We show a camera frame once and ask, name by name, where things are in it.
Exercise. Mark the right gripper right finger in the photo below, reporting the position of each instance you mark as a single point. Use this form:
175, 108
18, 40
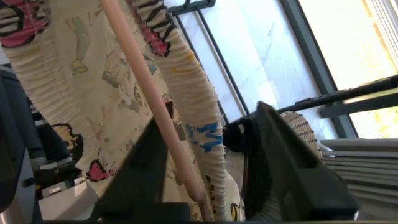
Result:
298, 180

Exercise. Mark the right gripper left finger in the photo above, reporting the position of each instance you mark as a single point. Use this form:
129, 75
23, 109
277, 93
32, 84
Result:
140, 174

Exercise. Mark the cream printed garment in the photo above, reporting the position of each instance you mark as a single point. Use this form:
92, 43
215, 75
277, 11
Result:
93, 93

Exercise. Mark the pink clothes hanger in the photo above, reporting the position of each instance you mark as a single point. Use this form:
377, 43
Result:
139, 68

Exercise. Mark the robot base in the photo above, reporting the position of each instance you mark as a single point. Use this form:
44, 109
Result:
18, 124

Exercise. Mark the white laundry basket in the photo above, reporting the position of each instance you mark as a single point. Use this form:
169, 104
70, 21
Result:
303, 130

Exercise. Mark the black clothes rack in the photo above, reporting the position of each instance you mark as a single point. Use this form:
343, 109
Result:
342, 92

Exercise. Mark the beige curtain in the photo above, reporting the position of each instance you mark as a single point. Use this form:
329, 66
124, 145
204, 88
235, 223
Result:
373, 171

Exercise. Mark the window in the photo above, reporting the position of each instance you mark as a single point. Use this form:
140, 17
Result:
311, 46

